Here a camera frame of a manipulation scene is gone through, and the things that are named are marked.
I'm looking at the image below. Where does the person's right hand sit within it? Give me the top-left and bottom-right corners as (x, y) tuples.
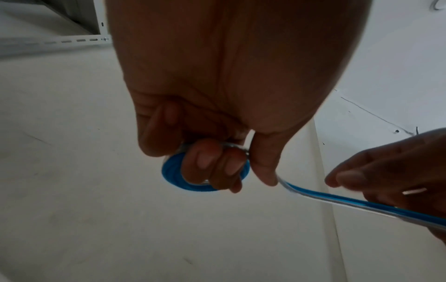
(324, 128), (446, 246)

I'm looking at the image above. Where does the blue cable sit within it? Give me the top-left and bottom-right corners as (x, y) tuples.
(161, 142), (446, 232)

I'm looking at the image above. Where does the person's left hand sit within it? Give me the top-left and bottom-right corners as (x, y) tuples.
(104, 0), (372, 194)

